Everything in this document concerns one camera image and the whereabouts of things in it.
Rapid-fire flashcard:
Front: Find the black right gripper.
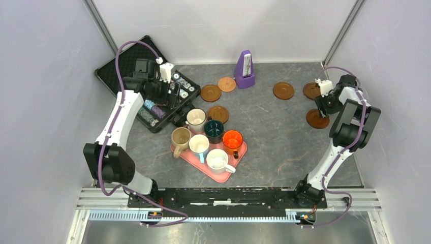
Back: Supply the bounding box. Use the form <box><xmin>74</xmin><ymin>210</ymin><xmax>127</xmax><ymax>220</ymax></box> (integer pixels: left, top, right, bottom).
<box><xmin>315</xmin><ymin>91</ymin><xmax>343</xmax><ymax>119</ymax></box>

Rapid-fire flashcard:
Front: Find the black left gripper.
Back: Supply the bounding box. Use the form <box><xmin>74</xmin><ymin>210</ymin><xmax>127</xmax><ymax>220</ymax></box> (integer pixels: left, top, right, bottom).
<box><xmin>146</xmin><ymin>76</ymin><xmax>181</xmax><ymax>108</ymax></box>

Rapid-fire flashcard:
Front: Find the brown wooden coaster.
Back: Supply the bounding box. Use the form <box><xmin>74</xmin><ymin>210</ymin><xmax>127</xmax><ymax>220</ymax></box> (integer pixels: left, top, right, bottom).
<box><xmin>305</xmin><ymin>109</ymin><xmax>330</xmax><ymax>129</ymax></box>
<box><xmin>200</xmin><ymin>84</ymin><xmax>222</xmax><ymax>102</ymax></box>
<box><xmin>303</xmin><ymin>82</ymin><xmax>321</xmax><ymax>100</ymax></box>
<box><xmin>206</xmin><ymin>105</ymin><xmax>230</xmax><ymax>123</ymax></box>
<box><xmin>272</xmin><ymin>82</ymin><xmax>295</xmax><ymax>100</ymax></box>

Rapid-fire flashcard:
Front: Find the woven rattan coaster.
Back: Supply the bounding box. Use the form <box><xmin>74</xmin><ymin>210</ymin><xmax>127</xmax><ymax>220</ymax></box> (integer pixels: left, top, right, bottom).
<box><xmin>218</xmin><ymin>77</ymin><xmax>236</xmax><ymax>93</ymax></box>

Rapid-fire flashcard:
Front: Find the orange mug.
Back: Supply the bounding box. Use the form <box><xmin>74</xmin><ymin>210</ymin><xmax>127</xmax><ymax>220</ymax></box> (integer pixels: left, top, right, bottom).
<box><xmin>222</xmin><ymin>130</ymin><xmax>243</xmax><ymax>159</ymax></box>

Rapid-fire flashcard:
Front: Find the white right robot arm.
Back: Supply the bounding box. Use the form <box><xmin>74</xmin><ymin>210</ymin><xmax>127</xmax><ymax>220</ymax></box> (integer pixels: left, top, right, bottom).
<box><xmin>293</xmin><ymin>74</ymin><xmax>381</xmax><ymax>207</ymax></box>

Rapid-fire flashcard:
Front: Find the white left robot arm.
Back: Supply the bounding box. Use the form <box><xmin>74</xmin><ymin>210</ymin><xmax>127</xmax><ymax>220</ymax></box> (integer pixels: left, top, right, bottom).
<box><xmin>83</xmin><ymin>57</ymin><xmax>180</xmax><ymax>207</ymax></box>

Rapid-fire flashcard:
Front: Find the purple poker chip stack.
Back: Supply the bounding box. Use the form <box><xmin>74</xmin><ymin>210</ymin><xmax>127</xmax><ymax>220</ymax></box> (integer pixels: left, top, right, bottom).
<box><xmin>151</xmin><ymin>105</ymin><xmax>166</xmax><ymax>119</ymax></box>

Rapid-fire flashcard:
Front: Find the white ribbed black-rimmed mug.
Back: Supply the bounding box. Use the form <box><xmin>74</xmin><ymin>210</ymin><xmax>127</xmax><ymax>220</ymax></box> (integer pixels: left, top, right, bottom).
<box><xmin>186</xmin><ymin>108</ymin><xmax>207</xmax><ymax>134</ymax></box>

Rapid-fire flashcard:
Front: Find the light blue poker chip stack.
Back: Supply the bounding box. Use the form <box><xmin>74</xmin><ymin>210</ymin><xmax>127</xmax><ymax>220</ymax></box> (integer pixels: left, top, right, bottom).
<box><xmin>143</xmin><ymin>100</ymin><xmax>156</xmax><ymax>110</ymax></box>

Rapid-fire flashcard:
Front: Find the beige mug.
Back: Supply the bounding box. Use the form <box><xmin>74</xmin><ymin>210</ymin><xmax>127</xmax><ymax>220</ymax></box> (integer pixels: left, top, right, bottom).
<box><xmin>171</xmin><ymin>127</ymin><xmax>193</xmax><ymax>158</ymax></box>

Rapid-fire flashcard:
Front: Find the green poker chip stack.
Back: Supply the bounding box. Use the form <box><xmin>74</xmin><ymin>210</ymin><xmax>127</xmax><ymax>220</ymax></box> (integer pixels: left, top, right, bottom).
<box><xmin>138</xmin><ymin>107</ymin><xmax>159</xmax><ymax>127</ymax></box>

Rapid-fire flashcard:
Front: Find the dark green mug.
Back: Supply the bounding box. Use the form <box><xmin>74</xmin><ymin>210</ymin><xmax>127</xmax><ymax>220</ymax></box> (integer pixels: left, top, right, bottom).
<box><xmin>204</xmin><ymin>119</ymin><xmax>225</xmax><ymax>144</ymax></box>

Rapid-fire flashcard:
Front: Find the black poker chip case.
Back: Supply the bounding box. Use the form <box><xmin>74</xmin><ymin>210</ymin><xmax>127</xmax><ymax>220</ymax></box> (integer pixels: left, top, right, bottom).
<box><xmin>95</xmin><ymin>36</ymin><xmax>201</xmax><ymax>133</ymax></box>

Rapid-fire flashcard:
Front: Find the purple metronome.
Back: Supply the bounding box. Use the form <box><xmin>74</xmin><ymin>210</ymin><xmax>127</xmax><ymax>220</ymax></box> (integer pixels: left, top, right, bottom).
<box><xmin>233</xmin><ymin>50</ymin><xmax>255</xmax><ymax>89</ymax></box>

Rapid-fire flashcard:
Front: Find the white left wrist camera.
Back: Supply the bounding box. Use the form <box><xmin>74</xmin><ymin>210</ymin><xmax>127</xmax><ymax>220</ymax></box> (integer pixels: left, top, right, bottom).
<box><xmin>156</xmin><ymin>57</ymin><xmax>174</xmax><ymax>83</ymax></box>

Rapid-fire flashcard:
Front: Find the white mug blue handle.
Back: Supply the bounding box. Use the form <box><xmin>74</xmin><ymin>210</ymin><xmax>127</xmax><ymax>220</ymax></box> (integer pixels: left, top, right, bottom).
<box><xmin>189</xmin><ymin>134</ymin><xmax>209</xmax><ymax>164</ymax></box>

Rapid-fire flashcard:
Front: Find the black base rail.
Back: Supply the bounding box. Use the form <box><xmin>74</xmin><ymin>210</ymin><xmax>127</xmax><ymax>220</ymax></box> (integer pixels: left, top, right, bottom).
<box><xmin>148</xmin><ymin>187</ymin><xmax>327</xmax><ymax>218</ymax></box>

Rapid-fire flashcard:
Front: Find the aluminium frame rail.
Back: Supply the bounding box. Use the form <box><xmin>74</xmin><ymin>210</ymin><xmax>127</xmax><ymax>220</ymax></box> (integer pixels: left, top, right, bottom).
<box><xmin>76</xmin><ymin>188</ymin><xmax>383</xmax><ymax>223</ymax></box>

